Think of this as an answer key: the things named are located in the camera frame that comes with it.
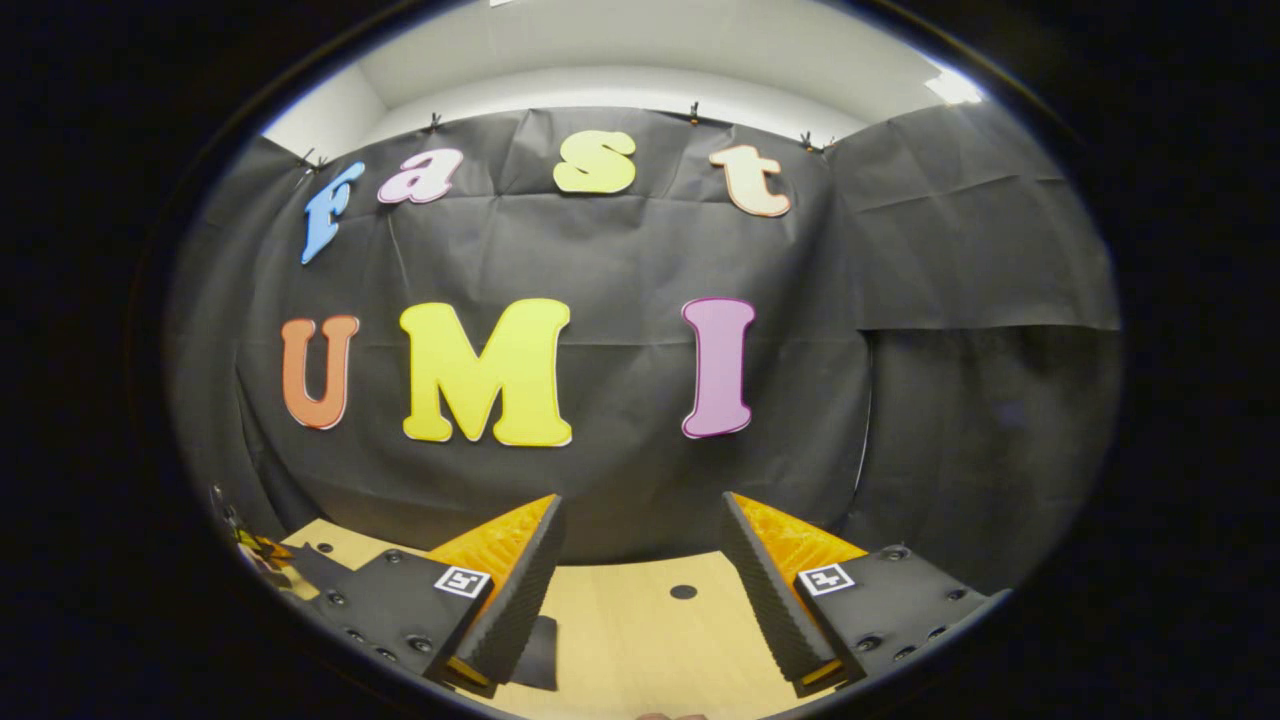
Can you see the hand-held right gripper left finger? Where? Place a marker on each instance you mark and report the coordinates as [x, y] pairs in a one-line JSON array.
[[520, 590]]

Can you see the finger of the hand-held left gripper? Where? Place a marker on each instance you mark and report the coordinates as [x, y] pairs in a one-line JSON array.
[[262, 555]]

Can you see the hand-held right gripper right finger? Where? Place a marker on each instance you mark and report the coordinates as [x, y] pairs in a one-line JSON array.
[[775, 590]]

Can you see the black jeans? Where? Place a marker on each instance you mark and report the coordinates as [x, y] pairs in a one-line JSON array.
[[540, 655]]

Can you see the black backdrop cloth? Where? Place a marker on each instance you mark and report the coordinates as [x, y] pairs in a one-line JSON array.
[[620, 250]]

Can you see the ceiling light panel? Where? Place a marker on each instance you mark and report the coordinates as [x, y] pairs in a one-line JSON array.
[[955, 87]]

